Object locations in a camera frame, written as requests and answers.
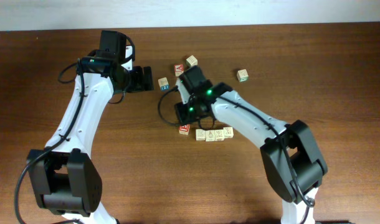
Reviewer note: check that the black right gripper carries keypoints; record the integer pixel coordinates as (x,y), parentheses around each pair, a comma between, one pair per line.
(184,118)

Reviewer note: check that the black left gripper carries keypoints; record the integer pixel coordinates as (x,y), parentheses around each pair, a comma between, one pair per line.
(139,84)

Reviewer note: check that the red E wooden block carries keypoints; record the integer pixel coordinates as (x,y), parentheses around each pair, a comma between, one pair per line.
(184,129)

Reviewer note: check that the blue D wooden block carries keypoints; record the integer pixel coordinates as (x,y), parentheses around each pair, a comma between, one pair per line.
(200,135)

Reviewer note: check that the green B wooden block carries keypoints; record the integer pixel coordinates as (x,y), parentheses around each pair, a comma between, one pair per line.
(219,135)

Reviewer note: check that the bird picture wooden block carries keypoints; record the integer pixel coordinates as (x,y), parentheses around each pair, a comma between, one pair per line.
(228,132)

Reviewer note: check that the green V wooden block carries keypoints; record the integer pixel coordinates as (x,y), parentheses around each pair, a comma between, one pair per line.
(242,75)

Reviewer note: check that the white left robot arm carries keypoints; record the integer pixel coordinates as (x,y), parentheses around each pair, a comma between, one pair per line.
(63,176)

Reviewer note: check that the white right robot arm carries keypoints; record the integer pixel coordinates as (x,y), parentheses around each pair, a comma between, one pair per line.
(293,162)

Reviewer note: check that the blue H wooden block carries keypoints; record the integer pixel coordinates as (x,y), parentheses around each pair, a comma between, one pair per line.
(163,84)

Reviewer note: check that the red A wooden block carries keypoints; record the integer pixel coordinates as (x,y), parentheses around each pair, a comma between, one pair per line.
(178,69)

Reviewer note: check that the plain top wooden block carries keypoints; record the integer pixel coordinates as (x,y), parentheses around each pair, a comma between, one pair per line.
(191,61)

